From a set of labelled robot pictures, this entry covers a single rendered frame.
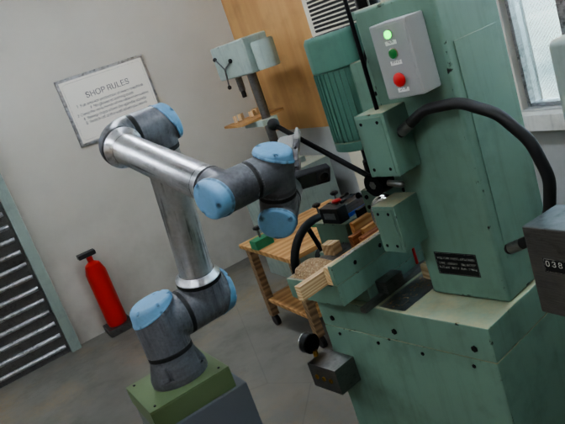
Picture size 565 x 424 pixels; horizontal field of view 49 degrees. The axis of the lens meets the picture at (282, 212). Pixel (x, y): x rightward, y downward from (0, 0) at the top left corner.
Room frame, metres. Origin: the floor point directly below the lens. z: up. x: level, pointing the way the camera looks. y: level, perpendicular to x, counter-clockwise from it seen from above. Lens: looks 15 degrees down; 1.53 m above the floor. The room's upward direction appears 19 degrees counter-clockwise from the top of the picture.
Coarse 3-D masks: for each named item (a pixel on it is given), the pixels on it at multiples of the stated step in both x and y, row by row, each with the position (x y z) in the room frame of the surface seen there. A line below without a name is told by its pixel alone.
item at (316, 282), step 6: (312, 276) 1.49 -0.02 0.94; (318, 276) 1.49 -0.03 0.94; (324, 276) 1.50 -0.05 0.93; (306, 282) 1.46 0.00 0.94; (312, 282) 1.47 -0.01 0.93; (318, 282) 1.48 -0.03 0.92; (324, 282) 1.49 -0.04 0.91; (300, 288) 1.45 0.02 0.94; (306, 288) 1.46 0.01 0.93; (312, 288) 1.47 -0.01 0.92; (318, 288) 1.48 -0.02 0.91; (300, 294) 1.45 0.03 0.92; (306, 294) 1.45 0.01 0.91; (312, 294) 1.46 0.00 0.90
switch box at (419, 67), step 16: (400, 16) 1.34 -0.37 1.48; (416, 16) 1.29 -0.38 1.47; (400, 32) 1.29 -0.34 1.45; (416, 32) 1.29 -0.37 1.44; (384, 48) 1.33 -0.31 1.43; (400, 48) 1.29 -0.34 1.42; (416, 48) 1.28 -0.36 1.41; (384, 64) 1.34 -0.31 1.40; (400, 64) 1.30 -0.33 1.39; (416, 64) 1.27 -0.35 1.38; (432, 64) 1.30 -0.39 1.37; (384, 80) 1.35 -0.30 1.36; (416, 80) 1.28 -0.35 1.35; (432, 80) 1.29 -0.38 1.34; (400, 96) 1.32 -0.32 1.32
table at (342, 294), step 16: (320, 256) 1.84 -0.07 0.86; (336, 256) 1.67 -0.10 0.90; (384, 256) 1.57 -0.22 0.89; (400, 256) 1.61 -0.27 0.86; (368, 272) 1.53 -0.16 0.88; (384, 272) 1.56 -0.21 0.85; (336, 288) 1.47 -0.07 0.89; (352, 288) 1.49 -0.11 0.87; (368, 288) 1.52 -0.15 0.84; (336, 304) 1.49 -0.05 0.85
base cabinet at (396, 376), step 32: (544, 320) 1.33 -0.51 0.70; (352, 352) 1.61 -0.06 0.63; (384, 352) 1.50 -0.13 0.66; (416, 352) 1.40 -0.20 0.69; (448, 352) 1.32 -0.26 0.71; (512, 352) 1.25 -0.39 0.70; (544, 352) 1.31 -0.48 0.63; (384, 384) 1.53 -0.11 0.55; (416, 384) 1.43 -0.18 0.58; (448, 384) 1.34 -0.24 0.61; (480, 384) 1.26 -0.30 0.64; (512, 384) 1.23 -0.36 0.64; (544, 384) 1.29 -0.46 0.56; (384, 416) 1.57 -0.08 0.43; (416, 416) 1.46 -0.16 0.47; (448, 416) 1.37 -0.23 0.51; (480, 416) 1.28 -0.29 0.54; (512, 416) 1.21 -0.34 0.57; (544, 416) 1.28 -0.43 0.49
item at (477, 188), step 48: (432, 0) 1.29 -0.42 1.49; (480, 0) 1.37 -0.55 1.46; (432, 48) 1.31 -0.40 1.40; (480, 48) 1.34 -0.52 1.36; (384, 96) 1.44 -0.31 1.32; (432, 96) 1.33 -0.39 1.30; (480, 96) 1.32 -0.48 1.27; (432, 144) 1.36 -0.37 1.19; (480, 144) 1.30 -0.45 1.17; (432, 192) 1.39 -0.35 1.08; (480, 192) 1.29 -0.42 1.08; (528, 192) 1.37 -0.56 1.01; (432, 240) 1.42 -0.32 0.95; (480, 240) 1.31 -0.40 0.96; (480, 288) 1.34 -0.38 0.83
